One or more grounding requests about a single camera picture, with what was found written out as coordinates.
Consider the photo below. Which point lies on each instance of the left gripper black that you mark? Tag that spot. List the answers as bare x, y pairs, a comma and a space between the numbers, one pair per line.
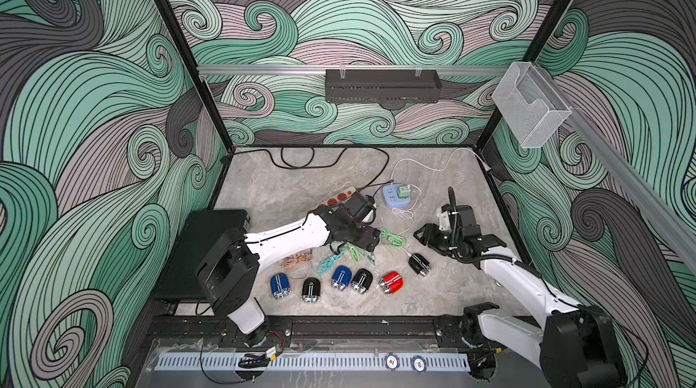
369, 239

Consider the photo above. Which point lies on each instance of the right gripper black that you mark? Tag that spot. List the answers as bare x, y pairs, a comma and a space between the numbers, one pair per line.
427, 236

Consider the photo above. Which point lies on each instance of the beige power strip red sockets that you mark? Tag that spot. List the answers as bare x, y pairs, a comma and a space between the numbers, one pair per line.
339, 197

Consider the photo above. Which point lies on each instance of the green charger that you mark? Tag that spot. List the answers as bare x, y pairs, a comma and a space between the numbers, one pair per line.
404, 191

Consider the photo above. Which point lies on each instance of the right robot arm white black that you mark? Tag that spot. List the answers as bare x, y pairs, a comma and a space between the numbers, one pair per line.
573, 345

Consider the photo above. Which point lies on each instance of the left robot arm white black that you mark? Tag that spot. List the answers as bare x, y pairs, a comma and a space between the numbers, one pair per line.
228, 272

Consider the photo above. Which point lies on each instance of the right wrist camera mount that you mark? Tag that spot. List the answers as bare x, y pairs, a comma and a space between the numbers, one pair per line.
449, 217

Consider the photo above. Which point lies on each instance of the black wall shelf tray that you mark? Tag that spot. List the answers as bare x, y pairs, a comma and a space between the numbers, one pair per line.
392, 89

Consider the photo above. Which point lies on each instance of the clear acrylic wall holder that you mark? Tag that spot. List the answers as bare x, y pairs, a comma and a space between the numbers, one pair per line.
531, 103

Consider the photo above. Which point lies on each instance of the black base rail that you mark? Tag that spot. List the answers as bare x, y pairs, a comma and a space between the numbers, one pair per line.
299, 332

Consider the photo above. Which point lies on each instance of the perforated white cable duct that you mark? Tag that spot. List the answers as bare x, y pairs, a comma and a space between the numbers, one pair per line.
399, 362

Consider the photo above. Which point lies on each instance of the aluminium wall rail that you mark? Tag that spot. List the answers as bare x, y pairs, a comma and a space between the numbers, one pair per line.
320, 70

